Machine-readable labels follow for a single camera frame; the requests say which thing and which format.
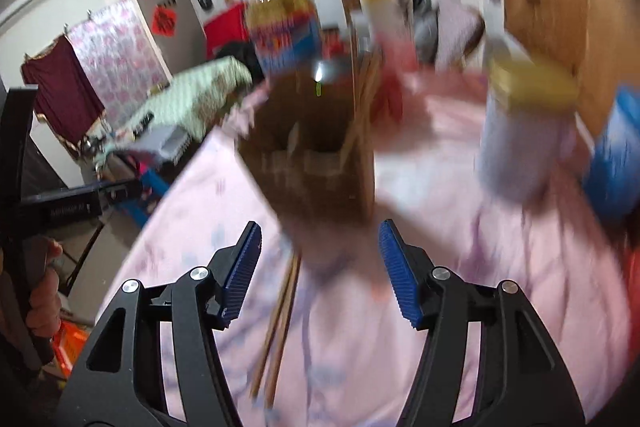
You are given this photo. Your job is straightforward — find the red paper wall decoration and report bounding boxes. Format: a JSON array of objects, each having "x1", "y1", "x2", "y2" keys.
[{"x1": 150, "y1": 4, "x2": 178, "y2": 38}]

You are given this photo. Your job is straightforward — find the pile of wooden chopsticks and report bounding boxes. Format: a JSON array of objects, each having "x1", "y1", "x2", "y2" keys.
[{"x1": 248, "y1": 252, "x2": 303, "y2": 408}]

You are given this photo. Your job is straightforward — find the bright red cloth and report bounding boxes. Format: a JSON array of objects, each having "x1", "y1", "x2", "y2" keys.
[{"x1": 202, "y1": 3, "x2": 248, "y2": 60}]

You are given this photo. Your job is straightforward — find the blue can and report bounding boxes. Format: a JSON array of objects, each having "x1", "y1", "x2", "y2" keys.
[{"x1": 582, "y1": 84, "x2": 640, "y2": 228}]

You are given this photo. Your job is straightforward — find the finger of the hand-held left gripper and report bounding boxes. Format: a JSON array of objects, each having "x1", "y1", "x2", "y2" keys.
[{"x1": 100, "y1": 181, "x2": 146, "y2": 205}]

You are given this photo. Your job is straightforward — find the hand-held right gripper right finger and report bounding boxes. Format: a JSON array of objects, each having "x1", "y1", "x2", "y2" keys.
[{"x1": 377, "y1": 219, "x2": 587, "y2": 427}]

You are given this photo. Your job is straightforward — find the black jacket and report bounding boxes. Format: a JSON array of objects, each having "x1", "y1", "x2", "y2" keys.
[{"x1": 212, "y1": 42, "x2": 266, "y2": 82}]

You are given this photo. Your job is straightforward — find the orange box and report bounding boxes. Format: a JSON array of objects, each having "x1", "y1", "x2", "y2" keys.
[{"x1": 52, "y1": 322, "x2": 93, "y2": 378}]

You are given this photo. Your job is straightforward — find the pink floral tablecloth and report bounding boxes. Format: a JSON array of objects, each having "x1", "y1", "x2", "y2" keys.
[{"x1": 95, "y1": 67, "x2": 633, "y2": 427}]

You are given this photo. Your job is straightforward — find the blue plastic stool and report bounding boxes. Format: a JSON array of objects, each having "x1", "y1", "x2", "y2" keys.
[{"x1": 117, "y1": 162, "x2": 173, "y2": 228}]

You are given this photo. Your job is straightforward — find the dark red cloth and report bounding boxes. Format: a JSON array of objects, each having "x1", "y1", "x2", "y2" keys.
[{"x1": 21, "y1": 36, "x2": 106, "y2": 145}]

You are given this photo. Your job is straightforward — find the white can with gold lid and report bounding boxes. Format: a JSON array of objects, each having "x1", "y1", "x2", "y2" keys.
[{"x1": 475, "y1": 52, "x2": 581, "y2": 202}]

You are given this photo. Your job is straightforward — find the red tin can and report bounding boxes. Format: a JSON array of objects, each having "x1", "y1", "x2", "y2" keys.
[{"x1": 357, "y1": 0, "x2": 423, "y2": 128}]

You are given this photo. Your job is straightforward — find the person's left hand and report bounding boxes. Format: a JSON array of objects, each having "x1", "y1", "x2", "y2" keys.
[{"x1": 24, "y1": 238, "x2": 64, "y2": 339}]

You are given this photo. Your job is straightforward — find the green patterned cloth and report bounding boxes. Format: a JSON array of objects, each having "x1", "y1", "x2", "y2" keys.
[{"x1": 112, "y1": 57, "x2": 253, "y2": 142}]

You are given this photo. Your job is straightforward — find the wooden chopstick holder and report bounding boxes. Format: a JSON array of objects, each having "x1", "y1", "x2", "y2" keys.
[{"x1": 235, "y1": 72, "x2": 378, "y2": 268}]

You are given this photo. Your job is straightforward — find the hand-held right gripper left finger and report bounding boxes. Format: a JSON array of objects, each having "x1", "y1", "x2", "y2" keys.
[{"x1": 57, "y1": 221, "x2": 263, "y2": 427}]

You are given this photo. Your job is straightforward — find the grey storage box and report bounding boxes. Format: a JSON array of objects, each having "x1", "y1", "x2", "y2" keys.
[{"x1": 120, "y1": 127, "x2": 193, "y2": 165}]

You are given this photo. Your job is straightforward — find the pink floral curtain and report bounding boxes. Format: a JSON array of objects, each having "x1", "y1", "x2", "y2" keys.
[{"x1": 65, "y1": 0, "x2": 168, "y2": 128}]

